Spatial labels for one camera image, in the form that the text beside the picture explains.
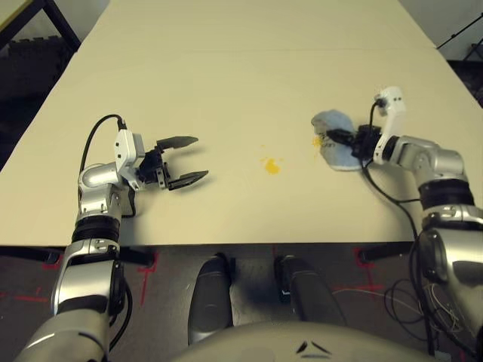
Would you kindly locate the short red floor tape line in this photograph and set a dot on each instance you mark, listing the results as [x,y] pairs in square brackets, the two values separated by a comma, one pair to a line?
[51,266]

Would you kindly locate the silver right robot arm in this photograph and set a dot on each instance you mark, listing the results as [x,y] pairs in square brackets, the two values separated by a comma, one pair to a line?
[441,162]

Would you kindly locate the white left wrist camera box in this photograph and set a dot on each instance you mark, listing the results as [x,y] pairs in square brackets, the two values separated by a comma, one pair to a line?
[126,151]

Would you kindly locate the dark robot left leg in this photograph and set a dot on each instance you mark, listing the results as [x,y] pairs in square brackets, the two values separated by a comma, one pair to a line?
[209,298]

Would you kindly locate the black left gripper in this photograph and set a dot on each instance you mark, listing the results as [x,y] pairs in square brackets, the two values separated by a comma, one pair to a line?
[154,167]

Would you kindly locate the large yellow liquid spill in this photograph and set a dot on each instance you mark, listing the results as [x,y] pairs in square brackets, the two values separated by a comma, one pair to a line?
[271,167]

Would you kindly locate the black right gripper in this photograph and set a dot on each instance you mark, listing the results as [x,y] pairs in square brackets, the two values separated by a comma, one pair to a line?
[366,141]

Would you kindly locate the dark robot leg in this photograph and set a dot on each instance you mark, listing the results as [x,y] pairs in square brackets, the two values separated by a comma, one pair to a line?
[209,298]
[309,290]

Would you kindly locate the black tripod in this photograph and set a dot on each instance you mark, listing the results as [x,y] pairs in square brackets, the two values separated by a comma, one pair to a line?
[453,37]

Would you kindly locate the dark robot right leg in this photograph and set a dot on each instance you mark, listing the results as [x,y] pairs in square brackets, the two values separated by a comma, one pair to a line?
[309,290]

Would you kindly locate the small yellow liquid spill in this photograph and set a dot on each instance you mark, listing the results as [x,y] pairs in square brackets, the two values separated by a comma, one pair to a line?
[316,141]

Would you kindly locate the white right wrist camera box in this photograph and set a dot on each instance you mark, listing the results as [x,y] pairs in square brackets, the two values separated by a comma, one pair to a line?
[392,109]

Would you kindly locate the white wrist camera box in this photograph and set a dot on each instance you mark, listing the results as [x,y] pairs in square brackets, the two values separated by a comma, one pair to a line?
[392,109]
[126,151]

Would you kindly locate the grey robot torso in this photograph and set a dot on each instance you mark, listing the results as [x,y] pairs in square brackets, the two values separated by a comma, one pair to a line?
[264,347]

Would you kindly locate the red floor tape cross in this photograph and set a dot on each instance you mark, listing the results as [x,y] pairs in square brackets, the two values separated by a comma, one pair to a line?
[144,283]
[368,279]

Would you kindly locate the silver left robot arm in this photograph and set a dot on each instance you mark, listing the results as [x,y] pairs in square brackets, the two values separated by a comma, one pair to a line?
[94,181]

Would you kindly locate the black table foot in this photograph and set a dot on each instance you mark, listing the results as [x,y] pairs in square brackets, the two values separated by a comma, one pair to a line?
[368,257]
[143,257]
[49,258]

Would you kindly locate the black foam floor mat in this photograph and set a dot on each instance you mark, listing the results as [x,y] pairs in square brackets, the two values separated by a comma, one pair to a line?
[34,64]

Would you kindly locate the long red floor tape line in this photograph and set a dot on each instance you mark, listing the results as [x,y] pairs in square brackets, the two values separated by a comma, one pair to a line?
[30,298]

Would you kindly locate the black metal frame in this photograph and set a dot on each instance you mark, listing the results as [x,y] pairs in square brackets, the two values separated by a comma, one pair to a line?
[62,20]

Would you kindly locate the blue and grey rag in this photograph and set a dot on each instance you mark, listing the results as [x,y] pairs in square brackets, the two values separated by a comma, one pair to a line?
[341,160]

